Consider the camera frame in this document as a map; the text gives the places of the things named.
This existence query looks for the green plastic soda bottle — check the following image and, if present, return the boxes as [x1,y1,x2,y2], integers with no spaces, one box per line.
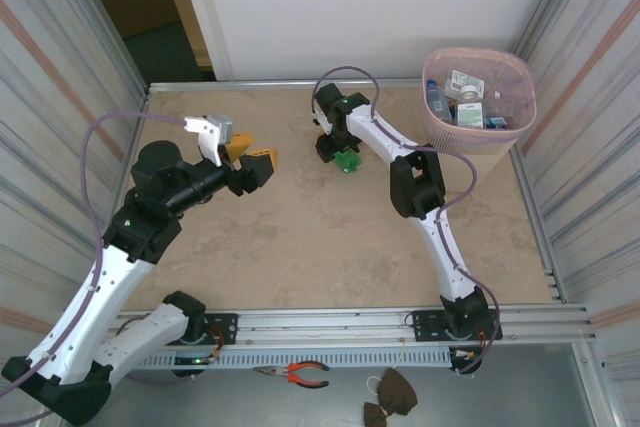
[333,148,364,174]

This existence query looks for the beige slotted bin pink liner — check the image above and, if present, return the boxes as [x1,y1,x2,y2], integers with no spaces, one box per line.
[421,47,538,182]

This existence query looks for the small controller board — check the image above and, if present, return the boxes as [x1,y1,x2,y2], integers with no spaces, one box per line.
[172,352,221,369]
[448,346,485,373]

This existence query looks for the brown cloth mask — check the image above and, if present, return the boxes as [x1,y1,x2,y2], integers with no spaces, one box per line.
[375,367,419,418]

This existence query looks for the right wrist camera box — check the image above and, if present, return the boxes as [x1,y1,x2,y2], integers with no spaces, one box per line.
[312,105,334,138]

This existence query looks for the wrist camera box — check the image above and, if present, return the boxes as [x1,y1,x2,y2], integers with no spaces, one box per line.
[312,105,334,138]
[183,114,235,168]

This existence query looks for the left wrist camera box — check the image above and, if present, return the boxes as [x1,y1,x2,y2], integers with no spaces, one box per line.
[183,114,235,168]

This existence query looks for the aluminium table edge rail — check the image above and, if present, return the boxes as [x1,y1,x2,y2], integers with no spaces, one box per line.
[148,78,426,94]
[507,146,569,303]
[119,88,152,188]

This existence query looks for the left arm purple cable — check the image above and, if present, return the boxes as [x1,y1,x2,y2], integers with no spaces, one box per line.
[0,110,187,423]

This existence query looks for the white door frame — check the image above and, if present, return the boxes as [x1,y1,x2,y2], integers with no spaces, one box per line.
[172,0,235,82]

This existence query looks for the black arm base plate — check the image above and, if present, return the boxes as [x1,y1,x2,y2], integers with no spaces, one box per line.
[169,313,239,347]
[410,307,504,343]

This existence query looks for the long aluminium mounting rail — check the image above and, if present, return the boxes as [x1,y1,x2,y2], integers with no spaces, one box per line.
[112,302,599,351]

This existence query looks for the thin white string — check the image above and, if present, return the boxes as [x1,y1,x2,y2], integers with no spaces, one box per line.
[367,339,407,396]

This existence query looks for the white slotted cable duct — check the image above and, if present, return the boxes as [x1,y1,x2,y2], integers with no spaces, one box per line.
[134,349,451,371]

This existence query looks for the orange handled pliers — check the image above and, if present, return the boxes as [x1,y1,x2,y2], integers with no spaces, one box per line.
[252,360,331,390]

